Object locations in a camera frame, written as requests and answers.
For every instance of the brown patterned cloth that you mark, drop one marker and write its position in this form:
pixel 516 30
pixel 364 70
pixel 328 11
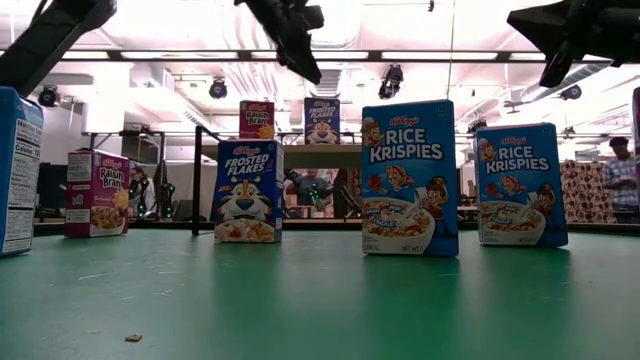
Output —
pixel 585 192

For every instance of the black divider panel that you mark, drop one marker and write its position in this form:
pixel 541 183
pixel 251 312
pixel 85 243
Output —
pixel 52 185

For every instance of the green table mat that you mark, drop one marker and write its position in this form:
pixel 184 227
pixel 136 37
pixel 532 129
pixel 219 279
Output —
pixel 320 310

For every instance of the blue Rice Krispies cereal box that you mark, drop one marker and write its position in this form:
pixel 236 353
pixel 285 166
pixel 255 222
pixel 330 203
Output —
pixel 520 200
pixel 410 200
pixel 20 175

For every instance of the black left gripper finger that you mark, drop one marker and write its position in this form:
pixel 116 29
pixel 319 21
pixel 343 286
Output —
pixel 295 57
pixel 306 50

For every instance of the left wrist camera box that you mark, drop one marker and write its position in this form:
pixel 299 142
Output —
pixel 312 17

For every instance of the orange patterned fabric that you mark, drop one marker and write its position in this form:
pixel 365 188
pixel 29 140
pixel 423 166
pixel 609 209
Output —
pixel 354 192

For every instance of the black overhead frame bar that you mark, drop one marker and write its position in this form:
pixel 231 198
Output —
pixel 425 55

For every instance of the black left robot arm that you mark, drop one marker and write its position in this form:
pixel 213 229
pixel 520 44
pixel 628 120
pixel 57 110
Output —
pixel 45 45

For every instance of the small brown crumb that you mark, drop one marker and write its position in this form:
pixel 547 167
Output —
pixel 133 338

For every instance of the black overhead camera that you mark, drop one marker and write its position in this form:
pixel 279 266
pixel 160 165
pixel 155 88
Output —
pixel 392 80

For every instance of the pink Raisin Bran cereal box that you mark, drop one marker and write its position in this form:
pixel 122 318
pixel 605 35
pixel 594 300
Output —
pixel 95 200
pixel 256 120

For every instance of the wooden shelf with black legs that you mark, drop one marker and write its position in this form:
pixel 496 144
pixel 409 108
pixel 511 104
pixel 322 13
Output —
pixel 320 156

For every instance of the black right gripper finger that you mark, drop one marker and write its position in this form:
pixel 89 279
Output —
pixel 545 22
pixel 557 62

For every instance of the person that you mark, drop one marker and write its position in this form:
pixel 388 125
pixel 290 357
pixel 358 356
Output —
pixel 137 182
pixel 312 180
pixel 622 180

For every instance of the black ceiling spotlight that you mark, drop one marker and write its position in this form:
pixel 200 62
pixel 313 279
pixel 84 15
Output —
pixel 47 96
pixel 218 89
pixel 571 92

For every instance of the black aluminium table frame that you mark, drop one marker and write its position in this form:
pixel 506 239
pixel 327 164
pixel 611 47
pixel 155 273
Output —
pixel 600 227

